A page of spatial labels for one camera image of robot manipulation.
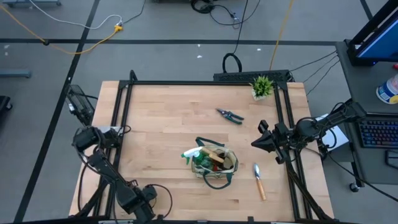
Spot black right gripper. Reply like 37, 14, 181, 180
251, 119, 297, 166

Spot wooden-handled silver trowel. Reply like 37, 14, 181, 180
252, 162, 267, 202

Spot green-handled pruning shears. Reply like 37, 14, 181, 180
215, 107, 246, 126

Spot wooden-handled garden fork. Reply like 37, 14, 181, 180
200, 146, 225, 165

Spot cream and green canvas bag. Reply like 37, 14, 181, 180
190, 136, 240, 190

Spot green and white spray bottle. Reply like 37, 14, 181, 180
180, 146, 215, 171

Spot dark brown garden tool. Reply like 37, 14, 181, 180
214, 151, 233, 171

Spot small green potted plant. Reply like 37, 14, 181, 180
249, 75, 275, 101

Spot black perforated metal box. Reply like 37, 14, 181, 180
213, 69, 292, 83

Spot white paper sheet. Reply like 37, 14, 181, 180
313, 113, 350, 152

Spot grey desk cart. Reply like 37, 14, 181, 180
334, 39, 398, 187

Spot black backlit keyboard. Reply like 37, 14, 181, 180
357, 118, 398, 149

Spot black mesh device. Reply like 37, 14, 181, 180
64, 84, 96, 127

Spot white and blue wipes canister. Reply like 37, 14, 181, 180
375, 73, 398, 105

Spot black computer monitor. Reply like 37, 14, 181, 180
346, 0, 398, 67

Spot black floor object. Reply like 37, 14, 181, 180
0, 95, 13, 113

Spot short grey floor bar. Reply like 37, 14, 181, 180
0, 68, 32, 79

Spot long grey floor bar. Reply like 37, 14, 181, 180
2, 0, 62, 7

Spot black coiled cable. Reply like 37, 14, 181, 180
221, 0, 249, 74

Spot black metal table frame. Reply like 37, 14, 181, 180
74, 70, 336, 224

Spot yellow straight cable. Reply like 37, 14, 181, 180
268, 0, 295, 71

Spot black cable bundle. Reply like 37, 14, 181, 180
190, 0, 262, 27

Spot yellow extension cable with plug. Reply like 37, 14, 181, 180
0, 4, 124, 56

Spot white cable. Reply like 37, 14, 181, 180
28, 0, 123, 30

